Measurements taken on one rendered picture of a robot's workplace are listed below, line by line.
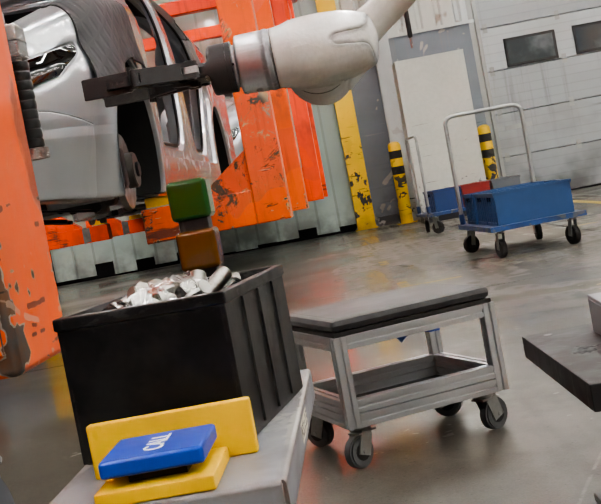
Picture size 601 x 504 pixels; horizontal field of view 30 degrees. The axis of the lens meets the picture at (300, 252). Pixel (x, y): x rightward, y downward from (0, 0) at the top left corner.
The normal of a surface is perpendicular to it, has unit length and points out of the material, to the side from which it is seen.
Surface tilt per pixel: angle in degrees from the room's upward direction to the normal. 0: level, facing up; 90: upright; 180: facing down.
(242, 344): 90
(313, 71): 134
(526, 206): 90
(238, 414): 90
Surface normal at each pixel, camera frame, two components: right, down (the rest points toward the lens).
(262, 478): -0.18, -0.98
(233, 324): 0.96, -0.17
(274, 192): -0.04, 0.06
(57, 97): 0.66, -0.11
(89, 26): 0.85, -0.19
